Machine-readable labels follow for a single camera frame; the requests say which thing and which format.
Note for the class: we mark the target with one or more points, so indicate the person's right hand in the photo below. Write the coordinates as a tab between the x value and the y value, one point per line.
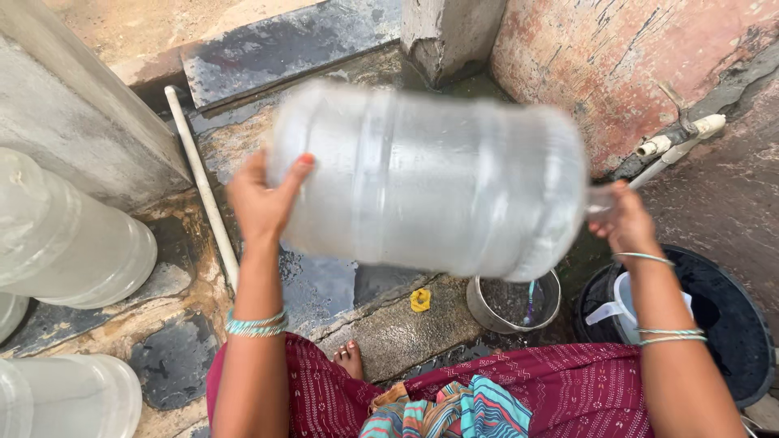
630	222

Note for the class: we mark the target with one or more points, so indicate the teal bangles stack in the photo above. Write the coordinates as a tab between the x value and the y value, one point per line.
255	326

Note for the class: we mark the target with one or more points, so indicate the pair of thin bangles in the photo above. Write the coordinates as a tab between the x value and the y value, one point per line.
669	336

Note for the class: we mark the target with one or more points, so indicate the large clear plastic water jug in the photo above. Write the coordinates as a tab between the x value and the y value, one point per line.
426	182

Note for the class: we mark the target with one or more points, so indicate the maroon printed dress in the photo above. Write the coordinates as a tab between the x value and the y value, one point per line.
578	389

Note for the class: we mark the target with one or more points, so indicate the person's right fingers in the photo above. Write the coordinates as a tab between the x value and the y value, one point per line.
613	204

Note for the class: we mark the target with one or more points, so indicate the yellow scrubber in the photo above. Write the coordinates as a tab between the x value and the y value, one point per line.
420	300

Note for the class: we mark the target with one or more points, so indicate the white pipe tap fitting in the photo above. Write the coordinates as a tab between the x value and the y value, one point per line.
678	145

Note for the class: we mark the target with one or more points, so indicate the blue brush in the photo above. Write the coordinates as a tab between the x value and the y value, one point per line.
530	301

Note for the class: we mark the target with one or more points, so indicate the person's foot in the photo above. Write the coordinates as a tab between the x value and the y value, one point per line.
350	360

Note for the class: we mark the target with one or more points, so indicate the long white plastic pipe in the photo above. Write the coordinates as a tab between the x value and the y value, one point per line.
201	182

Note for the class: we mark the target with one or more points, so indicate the white plastic mug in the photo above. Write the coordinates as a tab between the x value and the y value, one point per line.
624	304

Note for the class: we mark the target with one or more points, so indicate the black plastic tub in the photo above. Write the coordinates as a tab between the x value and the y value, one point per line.
730	322

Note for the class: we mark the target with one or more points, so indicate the person's left hand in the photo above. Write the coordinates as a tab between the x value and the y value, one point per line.
261	204

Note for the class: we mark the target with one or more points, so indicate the thin silver-green bangle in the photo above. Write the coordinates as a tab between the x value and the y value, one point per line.
642	257

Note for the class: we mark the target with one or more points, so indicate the steel pot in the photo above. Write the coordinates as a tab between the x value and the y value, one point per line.
487	307

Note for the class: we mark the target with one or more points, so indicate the striped multicolour scarf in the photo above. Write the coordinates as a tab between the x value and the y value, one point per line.
481	410

